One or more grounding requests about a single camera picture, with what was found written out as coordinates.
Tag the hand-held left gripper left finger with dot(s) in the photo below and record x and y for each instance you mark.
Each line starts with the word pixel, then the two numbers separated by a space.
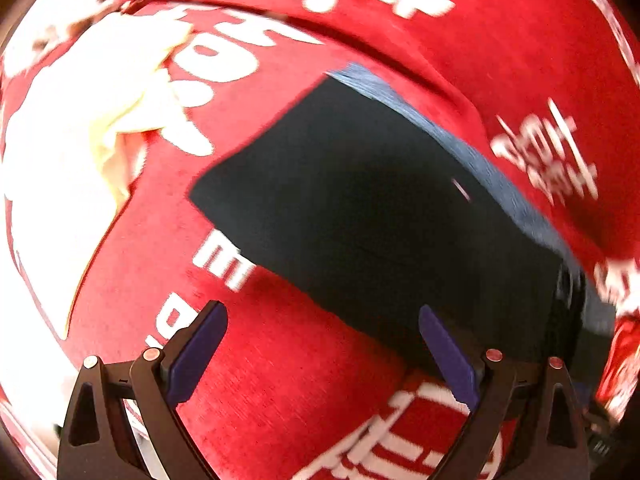
pixel 197 347

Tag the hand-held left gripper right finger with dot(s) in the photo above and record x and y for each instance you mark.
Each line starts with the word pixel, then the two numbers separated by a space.
pixel 450 355

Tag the black pants with blue trim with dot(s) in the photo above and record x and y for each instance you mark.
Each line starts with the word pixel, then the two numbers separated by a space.
pixel 380 220

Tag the red printed blanket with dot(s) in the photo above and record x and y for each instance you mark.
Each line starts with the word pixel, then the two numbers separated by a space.
pixel 300 360

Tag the red ornate cushion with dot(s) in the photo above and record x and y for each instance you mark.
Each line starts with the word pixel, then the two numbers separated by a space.
pixel 622 360

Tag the cream folded cloth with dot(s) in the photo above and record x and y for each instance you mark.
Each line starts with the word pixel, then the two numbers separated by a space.
pixel 65 170

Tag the white crumpled cloth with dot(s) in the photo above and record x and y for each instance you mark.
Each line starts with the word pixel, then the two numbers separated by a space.
pixel 35 50

